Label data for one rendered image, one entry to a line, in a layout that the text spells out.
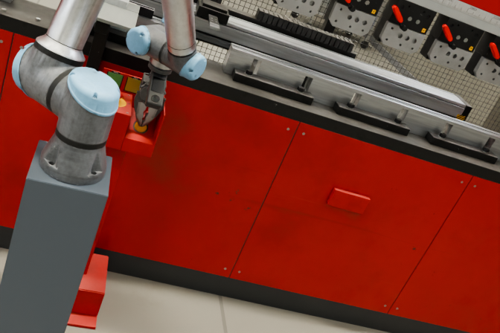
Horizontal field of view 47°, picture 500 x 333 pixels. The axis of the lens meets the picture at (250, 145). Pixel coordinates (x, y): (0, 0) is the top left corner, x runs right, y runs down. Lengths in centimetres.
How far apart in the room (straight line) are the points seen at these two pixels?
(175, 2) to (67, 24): 24
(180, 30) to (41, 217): 54
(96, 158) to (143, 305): 101
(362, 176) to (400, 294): 64
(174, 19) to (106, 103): 27
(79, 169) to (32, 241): 21
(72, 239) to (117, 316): 81
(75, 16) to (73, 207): 42
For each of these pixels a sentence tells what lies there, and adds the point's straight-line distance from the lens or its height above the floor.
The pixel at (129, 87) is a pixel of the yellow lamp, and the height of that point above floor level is 80.
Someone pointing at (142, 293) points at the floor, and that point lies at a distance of 231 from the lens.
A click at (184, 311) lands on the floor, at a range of 231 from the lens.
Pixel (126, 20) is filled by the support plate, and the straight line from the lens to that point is 180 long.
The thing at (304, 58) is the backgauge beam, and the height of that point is 95.
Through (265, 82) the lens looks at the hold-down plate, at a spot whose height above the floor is 90.
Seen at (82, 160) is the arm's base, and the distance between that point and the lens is 134.
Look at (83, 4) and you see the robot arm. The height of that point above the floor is 113.
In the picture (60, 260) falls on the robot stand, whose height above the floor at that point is 57.
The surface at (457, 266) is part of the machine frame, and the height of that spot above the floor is 42.
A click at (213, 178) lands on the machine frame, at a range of 210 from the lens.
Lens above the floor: 152
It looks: 24 degrees down
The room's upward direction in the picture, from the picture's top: 23 degrees clockwise
